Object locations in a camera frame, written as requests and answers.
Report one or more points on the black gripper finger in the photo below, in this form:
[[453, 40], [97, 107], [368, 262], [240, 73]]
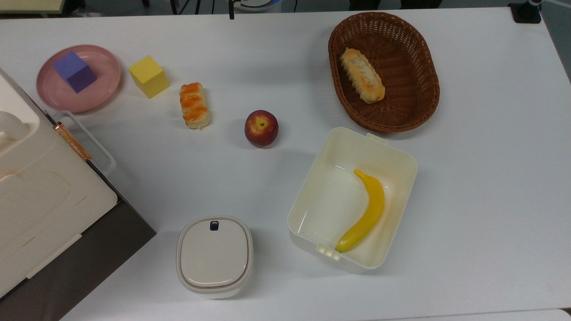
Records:
[[173, 6], [231, 10]]

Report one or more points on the yellow foam cube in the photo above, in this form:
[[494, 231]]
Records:
[[148, 75]]

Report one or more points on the purple foam cube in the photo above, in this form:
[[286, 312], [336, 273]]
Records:
[[75, 71]]

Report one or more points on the blue white round object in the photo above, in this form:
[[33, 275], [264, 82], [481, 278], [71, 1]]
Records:
[[258, 4]]

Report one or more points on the orange striped bread roll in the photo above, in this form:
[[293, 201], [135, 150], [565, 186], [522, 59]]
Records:
[[194, 106]]

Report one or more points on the pink round plate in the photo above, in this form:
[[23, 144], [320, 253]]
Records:
[[99, 87]]

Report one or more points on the red apple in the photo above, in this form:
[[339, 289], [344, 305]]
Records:
[[261, 128]]

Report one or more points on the pale yellow side table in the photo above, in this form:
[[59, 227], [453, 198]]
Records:
[[29, 5]]

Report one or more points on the tan crusty bread loaf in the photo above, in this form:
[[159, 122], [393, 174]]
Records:
[[362, 75]]

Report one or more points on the brown wicker basket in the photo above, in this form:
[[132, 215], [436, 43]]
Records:
[[403, 93]]

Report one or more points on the white open plastic bin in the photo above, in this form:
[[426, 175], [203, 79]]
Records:
[[339, 200]]

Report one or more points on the white countertop appliance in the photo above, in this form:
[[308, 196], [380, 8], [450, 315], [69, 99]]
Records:
[[40, 191]]

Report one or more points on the yellow banana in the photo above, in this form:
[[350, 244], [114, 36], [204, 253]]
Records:
[[370, 209]]

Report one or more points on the white lidded square container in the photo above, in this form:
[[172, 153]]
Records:
[[214, 256]]

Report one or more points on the dark appliance door panel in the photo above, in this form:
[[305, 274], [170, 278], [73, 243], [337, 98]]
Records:
[[89, 263]]

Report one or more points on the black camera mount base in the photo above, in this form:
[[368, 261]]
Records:
[[526, 12]]

